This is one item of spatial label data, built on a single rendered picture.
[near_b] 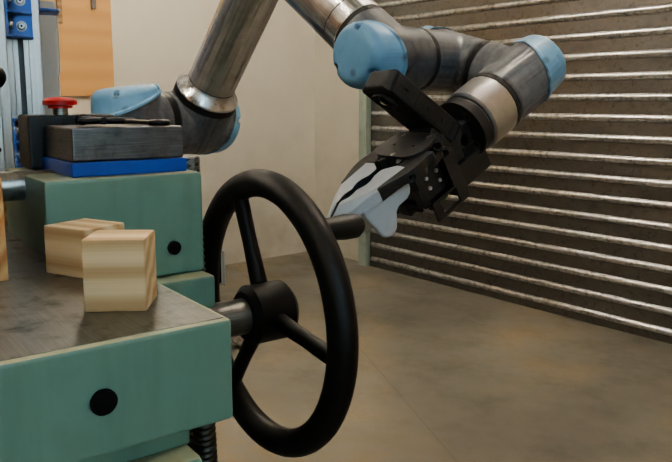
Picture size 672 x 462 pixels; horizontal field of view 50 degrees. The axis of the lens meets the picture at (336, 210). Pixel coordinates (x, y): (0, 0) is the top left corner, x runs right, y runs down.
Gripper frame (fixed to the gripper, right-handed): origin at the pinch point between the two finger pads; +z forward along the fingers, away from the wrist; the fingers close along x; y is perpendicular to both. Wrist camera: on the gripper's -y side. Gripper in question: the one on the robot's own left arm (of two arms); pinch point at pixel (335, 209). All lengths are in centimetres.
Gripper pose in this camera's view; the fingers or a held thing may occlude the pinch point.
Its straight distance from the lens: 72.0
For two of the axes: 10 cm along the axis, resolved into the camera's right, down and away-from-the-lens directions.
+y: 4.0, 8.1, 4.2
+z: -7.0, 5.7, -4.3
